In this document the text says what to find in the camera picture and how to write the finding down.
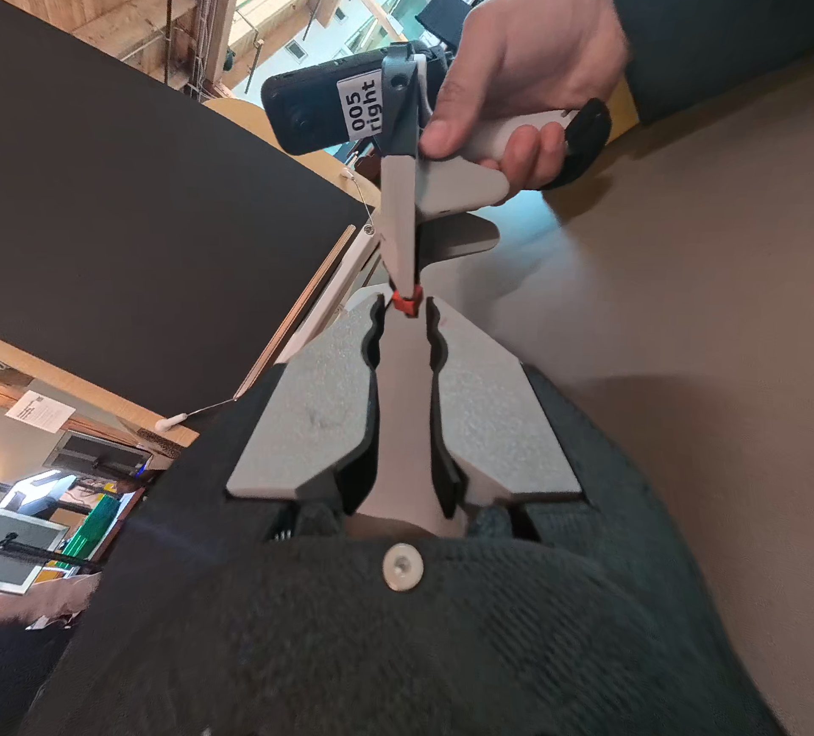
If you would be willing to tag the large white paper notice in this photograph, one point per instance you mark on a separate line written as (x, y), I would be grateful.
(38, 410)

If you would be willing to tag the dark framed grey panel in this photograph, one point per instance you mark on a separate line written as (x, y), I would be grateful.
(102, 453)

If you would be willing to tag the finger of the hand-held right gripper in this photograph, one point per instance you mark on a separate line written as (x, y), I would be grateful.
(399, 214)
(458, 236)

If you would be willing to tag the person's right hand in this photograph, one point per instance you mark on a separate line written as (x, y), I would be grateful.
(540, 42)

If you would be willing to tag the small orange block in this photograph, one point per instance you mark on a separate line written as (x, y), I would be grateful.
(405, 302)

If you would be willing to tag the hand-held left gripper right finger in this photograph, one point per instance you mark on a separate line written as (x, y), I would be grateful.
(502, 424)

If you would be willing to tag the black hanging panel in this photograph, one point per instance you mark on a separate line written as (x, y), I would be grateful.
(445, 17)

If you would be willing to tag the person's right forearm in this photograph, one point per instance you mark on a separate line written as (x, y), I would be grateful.
(718, 4)

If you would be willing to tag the white board stand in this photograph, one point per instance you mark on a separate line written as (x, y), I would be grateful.
(343, 290)

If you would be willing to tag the black board with wooden frame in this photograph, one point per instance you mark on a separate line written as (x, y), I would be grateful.
(159, 208)

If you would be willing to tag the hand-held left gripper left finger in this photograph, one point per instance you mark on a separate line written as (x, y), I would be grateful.
(305, 424)

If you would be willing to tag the green bin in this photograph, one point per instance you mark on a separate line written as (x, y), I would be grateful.
(92, 529)

